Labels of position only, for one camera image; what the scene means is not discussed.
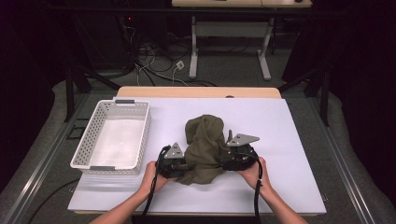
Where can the aluminium floor rail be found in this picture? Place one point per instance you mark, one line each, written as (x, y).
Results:
(342, 165)
(46, 165)

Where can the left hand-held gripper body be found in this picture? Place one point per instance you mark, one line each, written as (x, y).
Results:
(173, 152)

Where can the black metal crossbar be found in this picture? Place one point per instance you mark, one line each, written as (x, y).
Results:
(155, 11)

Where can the person's left hand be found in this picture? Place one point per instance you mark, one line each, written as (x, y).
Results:
(152, 180)

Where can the person's right hand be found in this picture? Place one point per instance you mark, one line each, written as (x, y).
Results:
(253, 177)

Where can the white-legged desk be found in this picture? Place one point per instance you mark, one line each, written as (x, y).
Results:
(230, 29)

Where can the dark curtain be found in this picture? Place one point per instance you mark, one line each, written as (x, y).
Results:
(364, 77)
(25, 93)

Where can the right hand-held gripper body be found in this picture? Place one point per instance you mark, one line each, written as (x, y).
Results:
(241, 140)

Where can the black floor bracket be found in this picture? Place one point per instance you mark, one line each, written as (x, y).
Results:
(76, 132)

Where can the black metal stand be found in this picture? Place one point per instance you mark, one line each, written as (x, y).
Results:
(325, 99)
(70, 93)

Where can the olive green shorts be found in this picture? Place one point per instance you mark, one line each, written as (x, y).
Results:
(202, 149)

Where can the white table board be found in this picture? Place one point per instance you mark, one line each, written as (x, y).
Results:
(280, 124)

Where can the light wooden table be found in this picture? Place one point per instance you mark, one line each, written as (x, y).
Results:
(186, 92)

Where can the white perforated plastic basket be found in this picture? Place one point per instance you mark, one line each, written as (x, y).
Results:
(90, 143)

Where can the white power plug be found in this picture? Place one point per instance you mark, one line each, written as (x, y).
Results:
(180, 65)

